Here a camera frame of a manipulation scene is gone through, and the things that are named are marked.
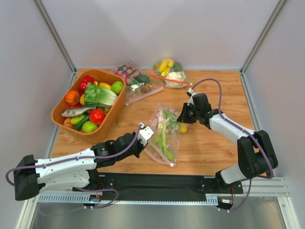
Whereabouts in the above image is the zip bag with dotted fruit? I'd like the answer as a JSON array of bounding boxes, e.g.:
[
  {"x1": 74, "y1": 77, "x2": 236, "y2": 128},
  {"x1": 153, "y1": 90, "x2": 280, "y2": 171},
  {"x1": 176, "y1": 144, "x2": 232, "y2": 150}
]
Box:
[{"x1": 111, "y1": 62, "x2": 164, "y2": 106}]

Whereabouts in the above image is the fake peach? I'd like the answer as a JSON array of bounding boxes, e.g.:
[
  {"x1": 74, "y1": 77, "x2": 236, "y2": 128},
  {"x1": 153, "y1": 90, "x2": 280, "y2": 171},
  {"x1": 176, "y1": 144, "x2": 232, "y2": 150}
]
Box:
[{"x1": 63, "y1": 117, "x2": 74, "y2": 129}]

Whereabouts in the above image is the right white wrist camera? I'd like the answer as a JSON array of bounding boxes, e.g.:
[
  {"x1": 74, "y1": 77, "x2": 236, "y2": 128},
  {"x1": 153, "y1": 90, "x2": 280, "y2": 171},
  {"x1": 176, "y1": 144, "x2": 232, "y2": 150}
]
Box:
[{"x1": 187, "y1": 88, "x2": 196, "y2": 97}]

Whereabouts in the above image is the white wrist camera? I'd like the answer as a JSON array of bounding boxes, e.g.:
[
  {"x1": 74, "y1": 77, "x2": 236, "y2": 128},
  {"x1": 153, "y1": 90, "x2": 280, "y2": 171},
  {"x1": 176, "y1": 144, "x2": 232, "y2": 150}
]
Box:
[
  {"x1": 137, "y1": 126, "x2": 154, "y2": 146},
  {"x1": 187, "y1": 88, "x2": 196, "y2": 97}
]

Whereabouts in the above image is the fake green apple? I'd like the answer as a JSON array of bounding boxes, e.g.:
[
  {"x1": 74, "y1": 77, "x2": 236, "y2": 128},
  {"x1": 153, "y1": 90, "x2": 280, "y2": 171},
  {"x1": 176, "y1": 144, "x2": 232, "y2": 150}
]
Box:
[{"x1": 81, "y1": 121, "x2": 98, "y2": 133}]

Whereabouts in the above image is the clear zip bag pink slider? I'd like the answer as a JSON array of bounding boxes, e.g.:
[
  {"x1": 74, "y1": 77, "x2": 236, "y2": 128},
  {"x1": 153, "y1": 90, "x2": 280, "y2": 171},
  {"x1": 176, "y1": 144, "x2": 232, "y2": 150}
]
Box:
[{"x1": 144, "y1": 102, "x2": 189, "y2": 167}]

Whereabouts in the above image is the fake yellow banana bunch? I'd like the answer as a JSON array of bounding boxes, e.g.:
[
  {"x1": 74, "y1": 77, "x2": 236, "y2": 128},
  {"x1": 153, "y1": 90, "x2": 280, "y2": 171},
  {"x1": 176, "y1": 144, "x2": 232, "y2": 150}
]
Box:
[{"x1": 154, "y1": 59, "x2": 174, "y2": 77}]

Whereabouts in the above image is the fake lime green fruit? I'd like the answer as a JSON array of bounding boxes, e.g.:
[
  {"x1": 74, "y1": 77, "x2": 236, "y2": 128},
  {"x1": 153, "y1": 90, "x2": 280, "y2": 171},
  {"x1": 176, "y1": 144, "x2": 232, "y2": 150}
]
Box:
[{"x1": 111, "y1": 81, "x2": 124, "y2": 94}]

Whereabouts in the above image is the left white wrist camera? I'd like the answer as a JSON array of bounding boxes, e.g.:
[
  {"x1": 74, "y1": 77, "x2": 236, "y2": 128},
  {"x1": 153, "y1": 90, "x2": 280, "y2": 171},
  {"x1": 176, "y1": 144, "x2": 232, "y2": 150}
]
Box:
[{"x1": 137, "y1": 126, "x2": 154, "y2": 146}]

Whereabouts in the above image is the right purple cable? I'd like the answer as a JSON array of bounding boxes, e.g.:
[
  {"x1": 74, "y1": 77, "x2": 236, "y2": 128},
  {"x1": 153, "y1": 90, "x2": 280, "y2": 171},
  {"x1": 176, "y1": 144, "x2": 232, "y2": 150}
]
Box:
[{"x1": 190, "y1": 78, "x2": 275, "y2": 179}]

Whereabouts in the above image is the fake green celery stalk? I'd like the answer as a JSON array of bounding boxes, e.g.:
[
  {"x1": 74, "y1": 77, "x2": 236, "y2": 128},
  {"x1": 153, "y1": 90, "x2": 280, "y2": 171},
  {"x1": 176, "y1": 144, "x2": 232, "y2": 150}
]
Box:
[{"x1": 151, "y1": 109, "x2": 179, "y2": 161}]

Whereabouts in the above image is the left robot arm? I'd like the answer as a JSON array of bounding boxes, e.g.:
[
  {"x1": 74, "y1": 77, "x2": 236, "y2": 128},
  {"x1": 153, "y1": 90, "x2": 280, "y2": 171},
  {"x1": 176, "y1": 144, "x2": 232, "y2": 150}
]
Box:
[{"x1": 13, "y1": 132, "x2": 150, "y2": 201}]

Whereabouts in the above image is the orange plastic basket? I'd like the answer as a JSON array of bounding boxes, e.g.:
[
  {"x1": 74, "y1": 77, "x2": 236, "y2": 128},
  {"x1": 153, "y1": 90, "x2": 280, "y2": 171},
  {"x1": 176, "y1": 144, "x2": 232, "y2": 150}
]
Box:
[{"x1": 51, "y1": 70, "x2": 126, "y2": 143}]

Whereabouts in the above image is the fake green lettuce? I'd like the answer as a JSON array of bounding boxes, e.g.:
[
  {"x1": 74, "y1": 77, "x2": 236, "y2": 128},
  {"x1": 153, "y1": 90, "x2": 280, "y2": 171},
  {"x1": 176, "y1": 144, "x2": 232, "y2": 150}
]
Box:
[{"x1": 84, "y1": 83, "x2": 118, "y2": 108}]

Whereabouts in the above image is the fake orange pumpkin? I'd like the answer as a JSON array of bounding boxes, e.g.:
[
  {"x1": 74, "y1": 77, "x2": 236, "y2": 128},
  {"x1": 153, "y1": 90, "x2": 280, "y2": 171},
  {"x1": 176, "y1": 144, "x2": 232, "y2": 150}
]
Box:
[{"x1": 65, "y1": 90, "x2": 80, "y2": 105}]

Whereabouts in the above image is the fake yellow lemon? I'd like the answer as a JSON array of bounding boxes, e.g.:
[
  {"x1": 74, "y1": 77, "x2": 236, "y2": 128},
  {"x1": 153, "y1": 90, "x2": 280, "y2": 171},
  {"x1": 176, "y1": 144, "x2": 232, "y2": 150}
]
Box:
[{"x1": 180, "y1": 124, "x2": 188, "y2": 133}]

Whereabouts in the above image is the fake white cauliflower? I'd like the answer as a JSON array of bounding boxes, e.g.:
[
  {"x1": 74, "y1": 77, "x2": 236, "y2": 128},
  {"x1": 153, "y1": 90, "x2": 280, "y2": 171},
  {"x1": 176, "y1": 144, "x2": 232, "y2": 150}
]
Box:
[{"x1": 165, "y1": 72, "x2": 186, "y2": 88}]

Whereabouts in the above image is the zip bag with bananas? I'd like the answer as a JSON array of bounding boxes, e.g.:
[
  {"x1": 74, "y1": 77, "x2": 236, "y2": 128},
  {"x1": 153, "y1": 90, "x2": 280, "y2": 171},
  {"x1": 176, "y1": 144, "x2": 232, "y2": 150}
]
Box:
[{"x1": 150, "y1": 58, "x2": 193, "y2": 89}]

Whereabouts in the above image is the fake red tomato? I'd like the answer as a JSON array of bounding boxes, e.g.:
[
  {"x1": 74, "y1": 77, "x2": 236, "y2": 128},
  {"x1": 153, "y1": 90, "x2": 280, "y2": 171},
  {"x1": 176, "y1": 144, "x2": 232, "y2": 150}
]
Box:
[{"x1": 89, "y1": 109, "x2": 106, "y2": 125}]

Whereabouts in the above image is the fake grey fish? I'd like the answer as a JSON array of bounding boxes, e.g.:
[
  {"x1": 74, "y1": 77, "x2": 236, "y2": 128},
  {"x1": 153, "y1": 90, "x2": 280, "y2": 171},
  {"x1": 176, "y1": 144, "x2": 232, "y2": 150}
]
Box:
[{"x1": 61, "y1": 104, "x2": 97, "y2": 117}]

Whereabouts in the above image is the fake dark green cucumber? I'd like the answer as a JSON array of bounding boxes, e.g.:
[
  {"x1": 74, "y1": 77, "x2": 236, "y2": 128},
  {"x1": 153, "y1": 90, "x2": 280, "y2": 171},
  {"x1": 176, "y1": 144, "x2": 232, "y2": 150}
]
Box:
[{"x1": 73, "y1": 115, "x2": 90, "y2": 131}]

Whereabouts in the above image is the fake green avocado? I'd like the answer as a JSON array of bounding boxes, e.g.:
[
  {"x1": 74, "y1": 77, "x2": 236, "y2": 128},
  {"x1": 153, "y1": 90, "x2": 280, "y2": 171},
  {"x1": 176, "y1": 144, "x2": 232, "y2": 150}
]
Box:
[{"x1": 135, "y1": 74, "x2": 150, "y2": 83}]

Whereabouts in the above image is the fake red bell pepper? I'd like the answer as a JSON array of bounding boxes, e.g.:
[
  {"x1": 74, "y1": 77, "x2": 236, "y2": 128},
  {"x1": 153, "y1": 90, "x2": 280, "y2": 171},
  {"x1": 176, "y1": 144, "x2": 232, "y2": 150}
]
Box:
[{"x1": 79, "y1": 75, "x2": 94, "y2": 91}]

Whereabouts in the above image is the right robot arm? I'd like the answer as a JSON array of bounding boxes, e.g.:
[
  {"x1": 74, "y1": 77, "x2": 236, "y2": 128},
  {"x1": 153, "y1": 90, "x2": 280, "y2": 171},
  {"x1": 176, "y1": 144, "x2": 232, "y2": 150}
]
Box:
[{"x1": 177, "y1": 92, "x2": 278, "y2": 191}]

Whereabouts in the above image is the fake pink dragon fruit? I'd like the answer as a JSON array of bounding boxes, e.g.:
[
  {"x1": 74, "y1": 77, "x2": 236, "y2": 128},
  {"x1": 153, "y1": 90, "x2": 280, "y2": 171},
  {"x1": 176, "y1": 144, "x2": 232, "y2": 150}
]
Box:
[{"x1": 115, "y1": 64, "x2": 140, "y2": 84}]

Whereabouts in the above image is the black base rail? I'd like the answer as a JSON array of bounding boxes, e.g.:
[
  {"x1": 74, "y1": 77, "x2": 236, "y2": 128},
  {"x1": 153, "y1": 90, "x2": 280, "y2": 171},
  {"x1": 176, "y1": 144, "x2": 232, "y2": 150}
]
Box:
[{"x1": 83, "y1": 171, "x2": 243, "y2": 202}]

